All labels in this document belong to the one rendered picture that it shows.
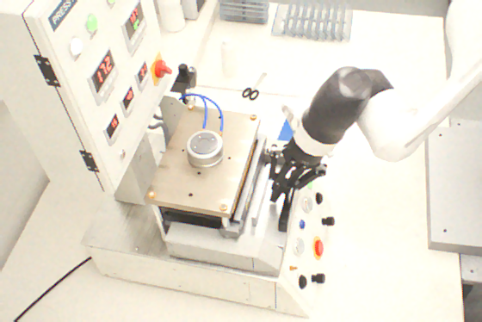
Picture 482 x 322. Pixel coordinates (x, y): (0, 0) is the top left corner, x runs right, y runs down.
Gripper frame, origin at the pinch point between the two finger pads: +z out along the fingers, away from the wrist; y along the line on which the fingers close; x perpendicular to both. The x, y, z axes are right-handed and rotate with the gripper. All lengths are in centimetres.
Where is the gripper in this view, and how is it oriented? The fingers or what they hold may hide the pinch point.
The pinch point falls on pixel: (278, 189)
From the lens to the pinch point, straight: 118.6
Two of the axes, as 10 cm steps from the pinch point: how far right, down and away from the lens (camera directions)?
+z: -3.3, 5.5, 7.7
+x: 2.0, -7.6, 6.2
